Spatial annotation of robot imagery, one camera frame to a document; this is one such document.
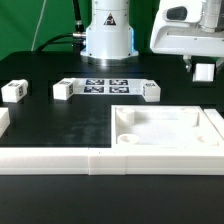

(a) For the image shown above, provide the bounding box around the white square tabletop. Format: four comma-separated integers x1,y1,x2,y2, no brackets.
111,105,224,148

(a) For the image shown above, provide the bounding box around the white right fence bar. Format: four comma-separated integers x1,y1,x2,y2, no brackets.
204,109,224,142

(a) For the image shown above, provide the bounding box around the black cable bundle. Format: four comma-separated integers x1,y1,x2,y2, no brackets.
35,0,88,54

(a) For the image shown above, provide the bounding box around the white thin cable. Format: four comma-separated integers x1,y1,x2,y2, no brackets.
31,0,48,52

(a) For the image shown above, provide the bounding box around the white left fence piece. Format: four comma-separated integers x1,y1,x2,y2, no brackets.
0,108,10,137

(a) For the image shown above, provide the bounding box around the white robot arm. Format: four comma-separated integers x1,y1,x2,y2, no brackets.
81,0,224,67

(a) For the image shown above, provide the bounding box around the white front fence bar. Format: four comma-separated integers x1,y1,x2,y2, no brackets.
0,148,224,175

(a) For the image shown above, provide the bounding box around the white fence bar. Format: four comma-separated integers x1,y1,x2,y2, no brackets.
204,109,224,142
0,148,224,175

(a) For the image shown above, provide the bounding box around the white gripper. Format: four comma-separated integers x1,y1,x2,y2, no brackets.
150,0,224,72

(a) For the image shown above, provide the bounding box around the sheet of fiducial markers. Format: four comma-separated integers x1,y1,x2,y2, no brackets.
74,78,142,95

